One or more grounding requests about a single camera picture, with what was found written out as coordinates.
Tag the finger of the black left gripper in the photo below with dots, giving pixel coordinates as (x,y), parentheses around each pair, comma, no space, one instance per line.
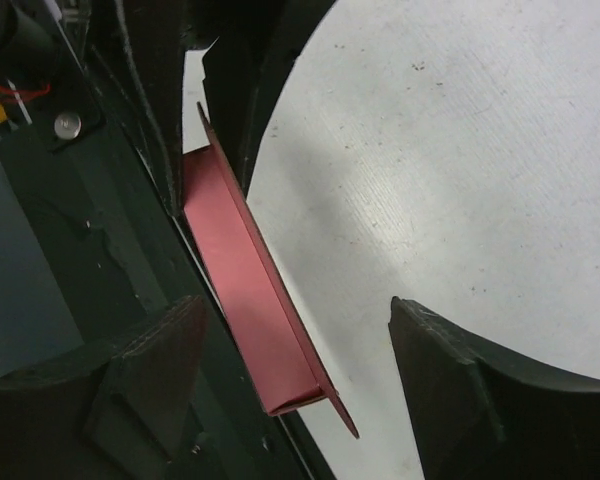
(140,44)
(247,68)

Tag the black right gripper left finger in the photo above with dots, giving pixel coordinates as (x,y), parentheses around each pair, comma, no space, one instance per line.
(114,408)

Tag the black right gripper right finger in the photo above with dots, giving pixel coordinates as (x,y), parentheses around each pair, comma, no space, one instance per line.
(480,410)

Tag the pink paper box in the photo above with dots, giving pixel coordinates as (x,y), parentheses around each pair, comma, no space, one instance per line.
(283,364)

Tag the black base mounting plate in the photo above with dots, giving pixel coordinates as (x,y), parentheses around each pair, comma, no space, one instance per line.
(87,247)

